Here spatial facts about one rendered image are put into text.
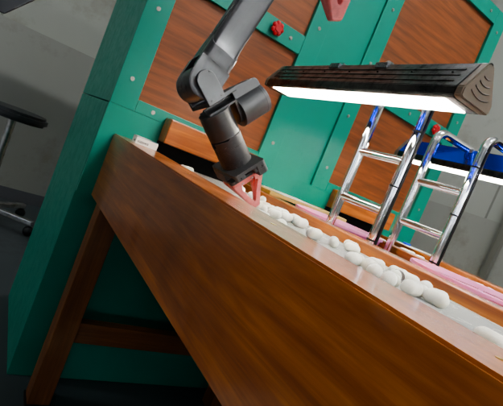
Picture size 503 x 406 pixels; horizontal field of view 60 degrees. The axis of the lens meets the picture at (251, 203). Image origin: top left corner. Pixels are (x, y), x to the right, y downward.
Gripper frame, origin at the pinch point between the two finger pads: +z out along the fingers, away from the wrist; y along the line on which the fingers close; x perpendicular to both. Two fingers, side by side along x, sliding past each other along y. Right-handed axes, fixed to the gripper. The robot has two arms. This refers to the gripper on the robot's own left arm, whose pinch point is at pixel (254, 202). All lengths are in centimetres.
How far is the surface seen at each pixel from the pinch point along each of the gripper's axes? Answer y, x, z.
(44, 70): 255, 7, -27
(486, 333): -48.6, 0.3, -0.2
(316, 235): -11.2, -4.4, 6.5
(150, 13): 53, -13, -36
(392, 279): -34.0, -1.2, 1.9
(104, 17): 258, -45, -41
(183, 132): 46.8, -5.5, -5.5
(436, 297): -36.4, -5.5, 7.4
